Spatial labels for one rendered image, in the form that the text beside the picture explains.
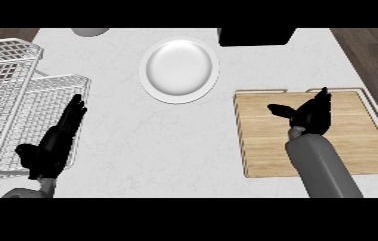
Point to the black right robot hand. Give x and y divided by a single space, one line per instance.
311 115

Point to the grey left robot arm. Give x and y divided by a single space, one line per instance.
35 189

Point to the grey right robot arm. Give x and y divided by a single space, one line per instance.
320 166

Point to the black appliance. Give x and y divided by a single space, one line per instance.
253 36

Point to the grey round object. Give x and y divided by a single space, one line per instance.
91 31

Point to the wooden tray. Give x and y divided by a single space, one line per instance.
276 135

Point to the white oval plate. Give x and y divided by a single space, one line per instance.
178 69

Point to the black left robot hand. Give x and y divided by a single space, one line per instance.
54 141

